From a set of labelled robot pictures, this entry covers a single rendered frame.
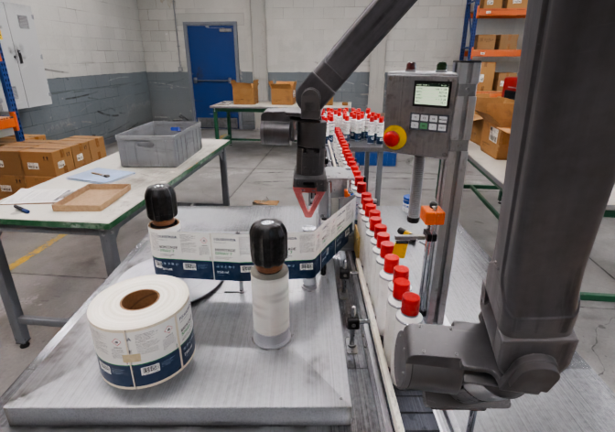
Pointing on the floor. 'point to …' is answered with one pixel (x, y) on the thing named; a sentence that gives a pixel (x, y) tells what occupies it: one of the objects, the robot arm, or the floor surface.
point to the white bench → (94, 220)
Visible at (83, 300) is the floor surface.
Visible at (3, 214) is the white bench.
